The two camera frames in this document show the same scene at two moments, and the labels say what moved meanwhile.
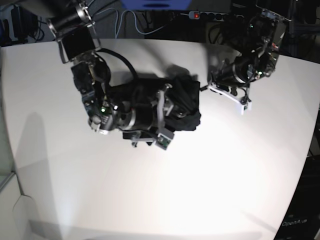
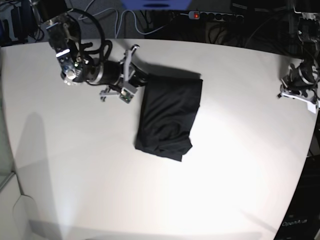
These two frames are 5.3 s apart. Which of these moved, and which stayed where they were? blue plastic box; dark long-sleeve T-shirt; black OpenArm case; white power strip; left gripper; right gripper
Moved: right gripper; dark long-sleeve T-shirt; left gripper
Stayed: blue plastic box; black OpenArm case; white power strip
